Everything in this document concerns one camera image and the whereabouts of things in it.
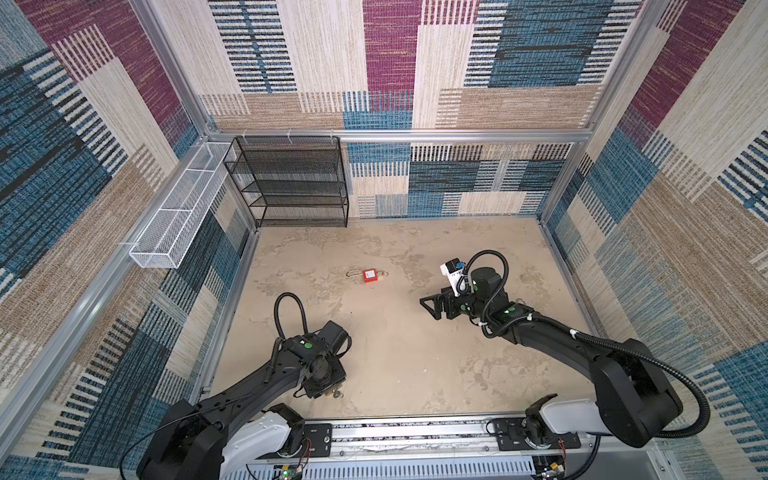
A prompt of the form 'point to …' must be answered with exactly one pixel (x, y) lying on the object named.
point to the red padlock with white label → (369, 275)
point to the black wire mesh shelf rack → (291, 181)
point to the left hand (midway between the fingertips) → (339, 377)
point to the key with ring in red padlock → (382, 272)
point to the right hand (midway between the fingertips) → (433, 299)
